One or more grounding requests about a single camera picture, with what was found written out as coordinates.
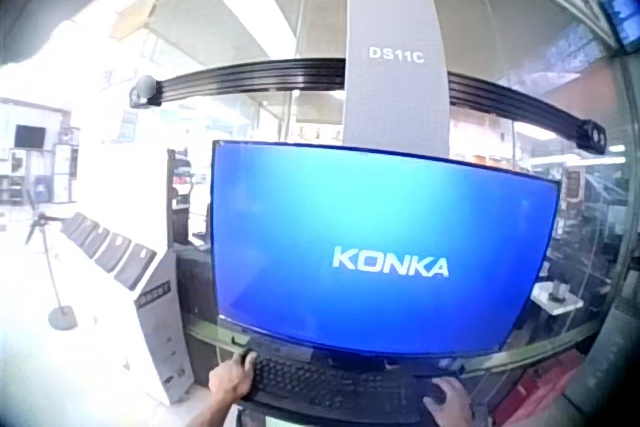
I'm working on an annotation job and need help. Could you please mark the person's left hand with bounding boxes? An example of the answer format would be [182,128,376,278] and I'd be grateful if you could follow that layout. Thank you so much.
[206,349,260,404]

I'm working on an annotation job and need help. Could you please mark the person's right hand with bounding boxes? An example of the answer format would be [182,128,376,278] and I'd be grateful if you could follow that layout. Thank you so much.
[422,376,475,427]

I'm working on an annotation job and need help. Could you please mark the black keyboard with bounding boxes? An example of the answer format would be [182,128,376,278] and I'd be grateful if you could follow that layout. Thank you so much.
[238,345,444,424]

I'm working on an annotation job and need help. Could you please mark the red crate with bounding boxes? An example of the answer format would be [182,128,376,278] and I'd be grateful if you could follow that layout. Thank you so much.
[513,360,584,424]

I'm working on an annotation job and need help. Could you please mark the small white table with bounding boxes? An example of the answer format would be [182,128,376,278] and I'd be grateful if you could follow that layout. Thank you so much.
[528,278,585,319]

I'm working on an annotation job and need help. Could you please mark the row of black panels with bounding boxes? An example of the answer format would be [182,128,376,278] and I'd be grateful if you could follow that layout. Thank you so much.
[60,210,159,293]

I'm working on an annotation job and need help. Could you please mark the large flat screen monitor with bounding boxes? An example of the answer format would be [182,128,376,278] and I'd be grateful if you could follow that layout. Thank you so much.
[209,139,562,361]

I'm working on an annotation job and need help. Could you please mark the dark display rack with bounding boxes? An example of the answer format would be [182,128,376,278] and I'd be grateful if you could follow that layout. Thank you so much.
[166,146,212,249]

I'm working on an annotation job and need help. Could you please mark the stand with round base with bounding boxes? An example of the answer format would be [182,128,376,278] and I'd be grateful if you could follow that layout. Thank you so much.
[25,211,80,333]

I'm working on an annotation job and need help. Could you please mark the shelf with goods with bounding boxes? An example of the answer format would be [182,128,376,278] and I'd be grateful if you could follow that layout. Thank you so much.
[0,144,82,209]

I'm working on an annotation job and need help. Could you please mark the small black television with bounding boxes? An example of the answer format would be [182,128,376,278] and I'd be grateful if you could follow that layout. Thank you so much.
[13,123,48,150]

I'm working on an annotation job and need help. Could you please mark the grey pillar sign panel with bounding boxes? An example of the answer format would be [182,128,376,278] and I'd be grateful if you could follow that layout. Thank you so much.
[342,0,452,158]

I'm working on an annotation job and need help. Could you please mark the rectangular ceiling light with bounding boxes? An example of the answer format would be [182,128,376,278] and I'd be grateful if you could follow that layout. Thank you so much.
[221,0,300,62]

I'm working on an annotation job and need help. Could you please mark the green counter edge rail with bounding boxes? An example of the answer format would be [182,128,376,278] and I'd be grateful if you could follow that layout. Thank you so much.
[183,315,602,377]

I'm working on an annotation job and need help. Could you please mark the black horizontal mounting rail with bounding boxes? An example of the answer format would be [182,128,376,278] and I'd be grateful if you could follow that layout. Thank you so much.
[128,58,609,154]

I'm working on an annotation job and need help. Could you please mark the small wall monitor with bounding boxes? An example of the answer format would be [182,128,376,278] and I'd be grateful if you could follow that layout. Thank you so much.
[598,0,640,54]

